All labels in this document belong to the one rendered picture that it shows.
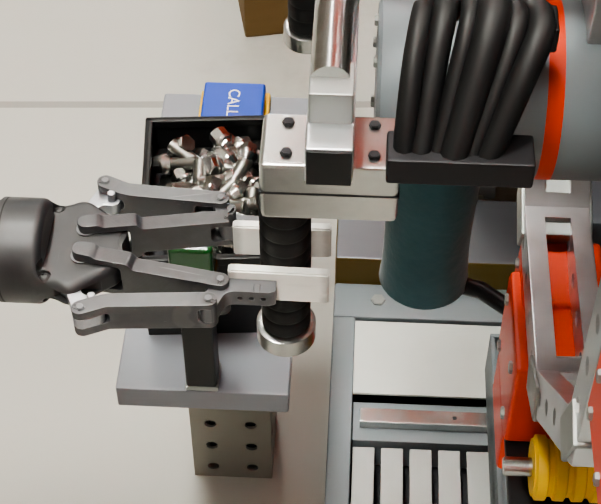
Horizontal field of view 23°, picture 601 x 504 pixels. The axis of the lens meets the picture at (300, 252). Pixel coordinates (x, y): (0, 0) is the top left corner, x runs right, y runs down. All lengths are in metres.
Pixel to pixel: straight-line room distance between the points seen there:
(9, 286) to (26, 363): 1.03
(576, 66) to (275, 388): 0.51
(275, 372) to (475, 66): 0.63
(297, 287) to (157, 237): 0.11
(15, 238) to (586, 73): 0.42
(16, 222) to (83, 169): 1.27
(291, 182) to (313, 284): 0.10
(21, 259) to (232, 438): 0.86
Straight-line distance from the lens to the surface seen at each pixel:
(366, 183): 0.93
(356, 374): 1.90
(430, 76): 0.88
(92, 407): 1.99
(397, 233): 1.38
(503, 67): 0.88
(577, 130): 1.08
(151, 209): 1.06
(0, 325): 2.10
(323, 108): 0.89
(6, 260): 1.01
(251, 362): 1.45
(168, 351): 1.46
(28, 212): 1.02
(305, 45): 1.30
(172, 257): 1.27
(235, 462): 1.88
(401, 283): 1.43
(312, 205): 0.94
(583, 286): 1.31
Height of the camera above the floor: 1.60
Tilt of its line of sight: 48 degrees down
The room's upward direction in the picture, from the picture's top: straight up
